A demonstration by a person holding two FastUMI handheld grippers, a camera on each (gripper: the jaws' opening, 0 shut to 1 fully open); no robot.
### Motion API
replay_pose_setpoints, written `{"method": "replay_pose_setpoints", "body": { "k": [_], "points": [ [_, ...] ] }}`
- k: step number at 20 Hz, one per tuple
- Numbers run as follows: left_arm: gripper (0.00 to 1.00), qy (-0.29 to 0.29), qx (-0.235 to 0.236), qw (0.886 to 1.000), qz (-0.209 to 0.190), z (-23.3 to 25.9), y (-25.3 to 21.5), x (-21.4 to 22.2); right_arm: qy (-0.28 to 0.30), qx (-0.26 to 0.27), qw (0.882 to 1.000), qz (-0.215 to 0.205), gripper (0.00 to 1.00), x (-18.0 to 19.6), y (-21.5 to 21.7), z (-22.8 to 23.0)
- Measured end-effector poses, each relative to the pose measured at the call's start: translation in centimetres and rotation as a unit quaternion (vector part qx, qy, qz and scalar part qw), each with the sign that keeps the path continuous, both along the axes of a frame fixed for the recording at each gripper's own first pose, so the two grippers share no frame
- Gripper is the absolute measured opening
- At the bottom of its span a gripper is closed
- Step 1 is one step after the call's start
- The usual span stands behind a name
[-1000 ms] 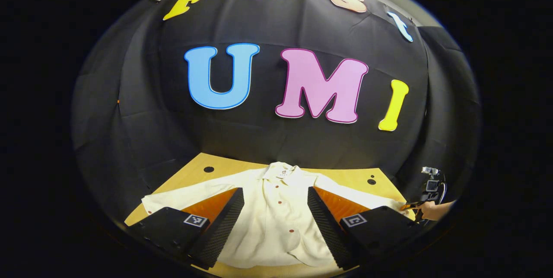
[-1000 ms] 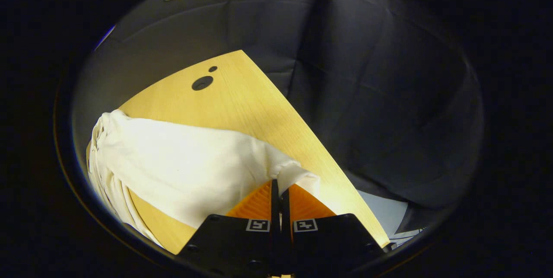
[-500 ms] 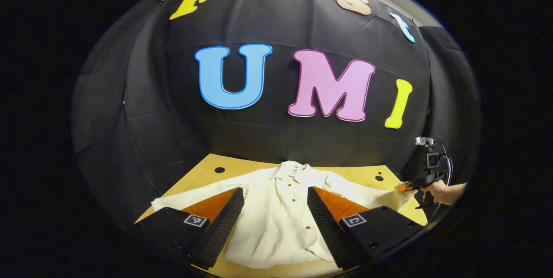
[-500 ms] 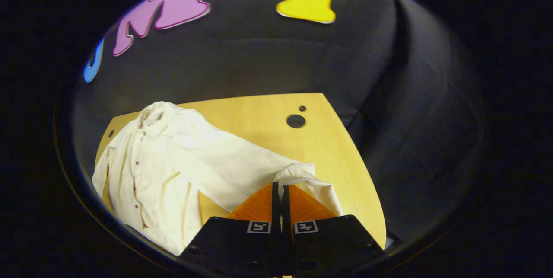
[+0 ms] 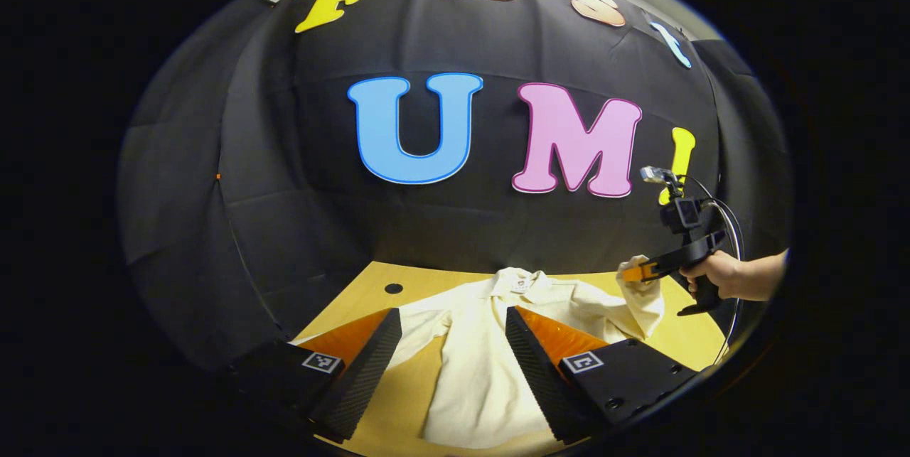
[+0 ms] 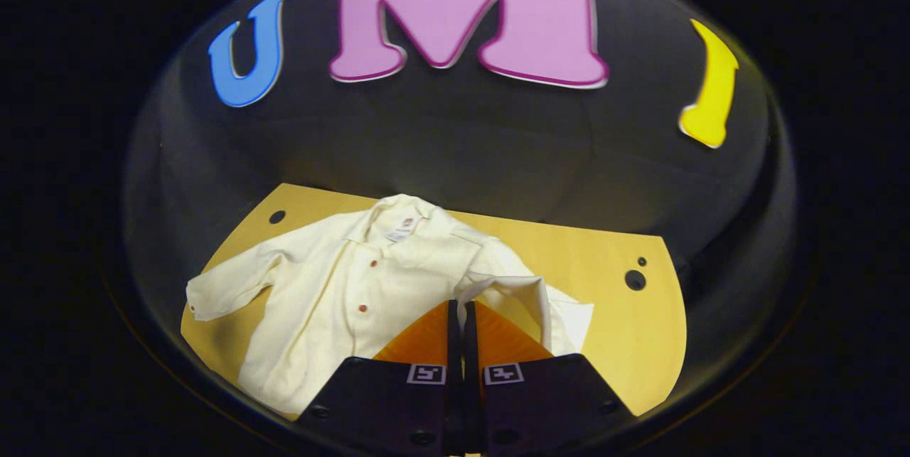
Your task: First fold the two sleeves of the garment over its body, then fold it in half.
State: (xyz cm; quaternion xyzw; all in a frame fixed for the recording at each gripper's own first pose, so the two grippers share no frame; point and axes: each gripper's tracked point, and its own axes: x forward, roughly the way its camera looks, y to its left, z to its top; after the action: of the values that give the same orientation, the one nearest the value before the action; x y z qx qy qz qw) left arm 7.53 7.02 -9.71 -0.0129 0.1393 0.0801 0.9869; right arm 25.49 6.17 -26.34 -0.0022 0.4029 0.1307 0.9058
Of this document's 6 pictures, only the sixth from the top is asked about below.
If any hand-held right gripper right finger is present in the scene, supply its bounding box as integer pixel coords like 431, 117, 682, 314
464, 300, 636, 457

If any cream white button shirt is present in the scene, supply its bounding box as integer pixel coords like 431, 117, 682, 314
186, 194, 594, 415

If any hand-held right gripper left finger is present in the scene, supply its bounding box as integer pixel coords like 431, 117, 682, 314
297, 300, 460, 457

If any black backdrop cloth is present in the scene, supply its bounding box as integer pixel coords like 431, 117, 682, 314
121, 0, 801, 443

